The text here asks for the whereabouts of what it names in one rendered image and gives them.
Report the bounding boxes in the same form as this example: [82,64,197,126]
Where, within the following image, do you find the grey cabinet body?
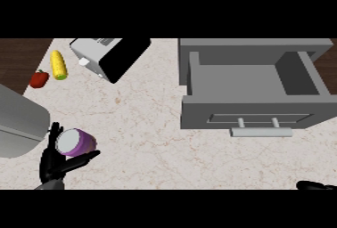
[178,38,336,87]

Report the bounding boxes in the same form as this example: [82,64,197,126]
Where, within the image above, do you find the grey drawer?
[181,94,337,130]
[187,51,333,96]

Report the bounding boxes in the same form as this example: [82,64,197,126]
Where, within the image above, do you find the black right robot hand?
[295,180,337,191]

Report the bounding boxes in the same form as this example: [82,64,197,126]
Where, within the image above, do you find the grey and black toaster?
[69,38,153,85]

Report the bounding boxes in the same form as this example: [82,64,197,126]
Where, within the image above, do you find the red bell pepper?
[30,69,51,89]

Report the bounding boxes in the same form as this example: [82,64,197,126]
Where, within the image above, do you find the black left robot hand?
[39,121,103,185]

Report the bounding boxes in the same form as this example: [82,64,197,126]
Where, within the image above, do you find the yellow corn cob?
[49,50,69,81]

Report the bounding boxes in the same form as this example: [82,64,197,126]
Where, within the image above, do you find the pale grey drawer handle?
[231,117,295,138]

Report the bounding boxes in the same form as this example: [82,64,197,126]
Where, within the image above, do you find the grey drawer front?
[181,94,337,130]

